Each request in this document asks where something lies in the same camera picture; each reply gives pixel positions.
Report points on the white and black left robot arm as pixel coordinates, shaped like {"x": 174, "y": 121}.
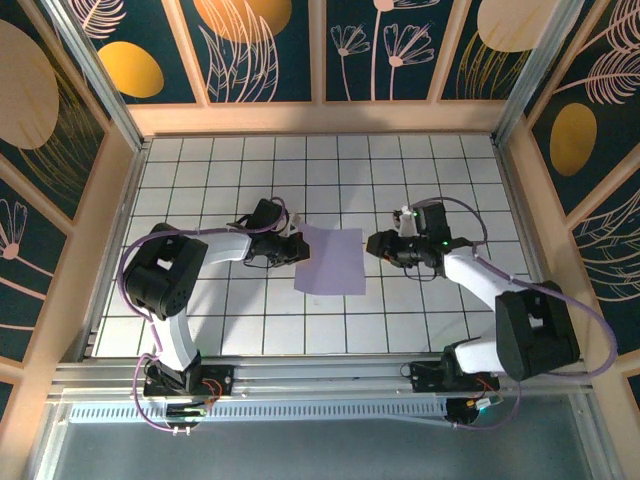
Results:
{"x": 165, "y": 270}

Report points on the purple paper sheet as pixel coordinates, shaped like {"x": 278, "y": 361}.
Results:
{"x": 330, "y": 265}

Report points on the black control board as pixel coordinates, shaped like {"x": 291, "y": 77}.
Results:
{"x": 187, "y": 412}

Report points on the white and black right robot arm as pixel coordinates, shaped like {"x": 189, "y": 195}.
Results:
{"x": 535, "y": 325}

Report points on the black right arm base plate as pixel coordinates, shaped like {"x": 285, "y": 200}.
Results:
{"x": 422, "y": 377}

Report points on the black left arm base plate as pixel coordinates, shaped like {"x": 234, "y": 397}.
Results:
{"x": 222, "y": 375}

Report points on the long aluminium base rail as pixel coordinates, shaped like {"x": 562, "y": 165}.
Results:
{"x": 325, "y": 380}

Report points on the white grid table mat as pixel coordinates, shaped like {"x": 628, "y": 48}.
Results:
{"x": 300, "y": 165}

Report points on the aluminium side rail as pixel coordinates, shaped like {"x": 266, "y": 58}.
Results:
{"x": 121, "y": 225}
{"x": 515, "y": 200}

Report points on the aluminium corner post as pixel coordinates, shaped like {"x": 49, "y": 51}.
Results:
{"x": 102, "y": 85}
{"x": 532, "y": 70}

